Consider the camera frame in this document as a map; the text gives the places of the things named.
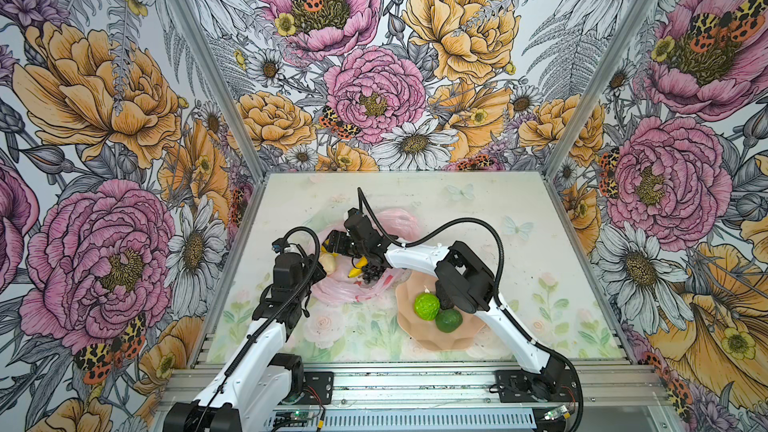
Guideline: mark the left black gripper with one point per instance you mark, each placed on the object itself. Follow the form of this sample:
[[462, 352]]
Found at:
[[319, 275]]

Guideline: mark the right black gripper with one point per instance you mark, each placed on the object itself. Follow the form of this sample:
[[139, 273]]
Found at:
[[340, 235]]

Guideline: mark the beige fake potato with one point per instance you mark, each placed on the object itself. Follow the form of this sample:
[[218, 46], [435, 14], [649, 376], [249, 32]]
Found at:
[[328, 262]]

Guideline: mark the pink plastic bag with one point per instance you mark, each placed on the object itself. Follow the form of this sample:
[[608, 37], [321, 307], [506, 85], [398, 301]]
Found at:
[[338, 289]]

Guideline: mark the green fake lime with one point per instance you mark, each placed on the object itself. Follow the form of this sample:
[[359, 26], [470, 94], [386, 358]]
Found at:
[[426, 306]]

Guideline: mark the pink scalloped bowl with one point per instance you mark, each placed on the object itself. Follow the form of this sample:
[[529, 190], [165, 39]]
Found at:
[[427, 333]]

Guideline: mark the dark green fake fruit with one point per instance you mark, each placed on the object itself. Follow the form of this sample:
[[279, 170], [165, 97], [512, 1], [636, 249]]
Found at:
[[448, 320]]

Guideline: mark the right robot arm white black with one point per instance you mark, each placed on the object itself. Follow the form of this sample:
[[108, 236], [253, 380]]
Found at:
[[471, 286]]

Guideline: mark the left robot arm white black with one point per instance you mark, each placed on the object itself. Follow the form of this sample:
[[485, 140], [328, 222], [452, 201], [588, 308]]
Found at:
[[259, 376]]

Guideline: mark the yellow fake banana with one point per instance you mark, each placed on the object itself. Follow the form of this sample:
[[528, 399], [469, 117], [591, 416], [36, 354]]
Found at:
[[357, 265]]

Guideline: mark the dark fake grape bunch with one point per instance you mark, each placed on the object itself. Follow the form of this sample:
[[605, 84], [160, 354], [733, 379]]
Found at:
[[371, 273]]

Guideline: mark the left circuit board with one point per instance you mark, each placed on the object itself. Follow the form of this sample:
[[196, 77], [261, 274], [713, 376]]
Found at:
[[292, 419]]

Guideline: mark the circuit board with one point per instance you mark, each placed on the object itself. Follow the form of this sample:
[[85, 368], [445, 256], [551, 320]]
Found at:
[[557, 413], [292, 419]]

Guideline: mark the right circuit board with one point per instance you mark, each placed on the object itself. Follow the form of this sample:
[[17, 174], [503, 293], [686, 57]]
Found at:
[[557, 413]]

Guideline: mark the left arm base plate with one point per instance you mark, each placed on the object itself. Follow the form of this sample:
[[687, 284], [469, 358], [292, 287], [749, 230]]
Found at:
[[315, 388]]

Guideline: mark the white vented cable duct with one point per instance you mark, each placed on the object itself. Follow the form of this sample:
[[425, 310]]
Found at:
[[476, 419]]

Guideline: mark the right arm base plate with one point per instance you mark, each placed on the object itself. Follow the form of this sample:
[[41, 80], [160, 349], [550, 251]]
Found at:
[[518, 386]]

